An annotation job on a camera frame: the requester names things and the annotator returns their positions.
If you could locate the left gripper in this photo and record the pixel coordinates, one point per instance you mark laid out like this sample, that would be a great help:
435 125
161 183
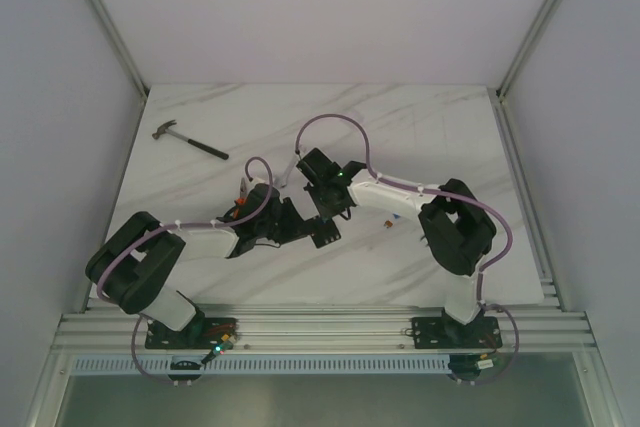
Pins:
282 239

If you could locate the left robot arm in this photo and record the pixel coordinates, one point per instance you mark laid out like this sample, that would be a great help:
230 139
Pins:
132 268

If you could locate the black fuse box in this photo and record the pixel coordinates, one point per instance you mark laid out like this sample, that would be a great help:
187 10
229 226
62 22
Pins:
323 232

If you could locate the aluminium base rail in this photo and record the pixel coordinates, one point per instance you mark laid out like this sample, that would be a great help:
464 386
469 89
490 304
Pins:
316 340

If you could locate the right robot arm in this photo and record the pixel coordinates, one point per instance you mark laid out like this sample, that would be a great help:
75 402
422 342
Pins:
458 234

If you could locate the orange handled pliers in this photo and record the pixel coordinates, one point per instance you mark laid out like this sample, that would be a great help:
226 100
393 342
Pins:
243 192

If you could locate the black handled hammer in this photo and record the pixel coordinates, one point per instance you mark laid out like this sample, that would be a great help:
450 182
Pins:
167 128

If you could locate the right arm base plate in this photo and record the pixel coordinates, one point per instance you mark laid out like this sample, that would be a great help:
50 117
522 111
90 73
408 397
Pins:
445 333

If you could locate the silver wrench centre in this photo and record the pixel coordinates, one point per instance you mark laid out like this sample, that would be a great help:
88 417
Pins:
282 179

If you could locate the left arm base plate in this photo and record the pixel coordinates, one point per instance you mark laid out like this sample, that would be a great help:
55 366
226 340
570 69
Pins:
202 333

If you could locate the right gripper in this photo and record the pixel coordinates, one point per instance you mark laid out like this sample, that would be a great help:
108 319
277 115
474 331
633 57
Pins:
328 212

